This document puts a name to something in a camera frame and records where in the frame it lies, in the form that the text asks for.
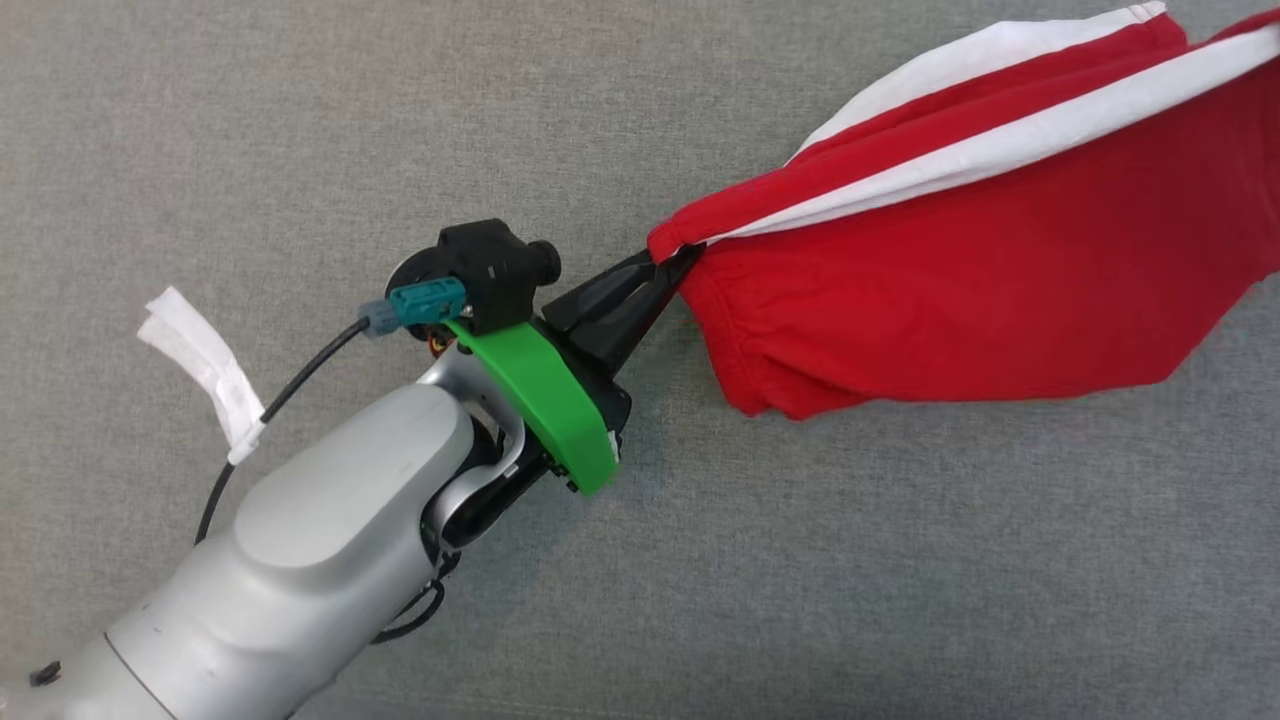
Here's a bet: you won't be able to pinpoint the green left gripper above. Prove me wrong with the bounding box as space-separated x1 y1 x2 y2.
443 243 707 497

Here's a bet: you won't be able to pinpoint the red shorts with white stripes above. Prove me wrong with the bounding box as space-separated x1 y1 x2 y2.
647 0 1280 421

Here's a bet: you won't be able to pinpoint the white tape tag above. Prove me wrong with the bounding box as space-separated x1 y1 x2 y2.
137 286 267 467

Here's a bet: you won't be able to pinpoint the black cable with teal connector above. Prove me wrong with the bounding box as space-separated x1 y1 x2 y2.
195 277 469 546

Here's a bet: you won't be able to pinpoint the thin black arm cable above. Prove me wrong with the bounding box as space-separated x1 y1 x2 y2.
372 555 448 644

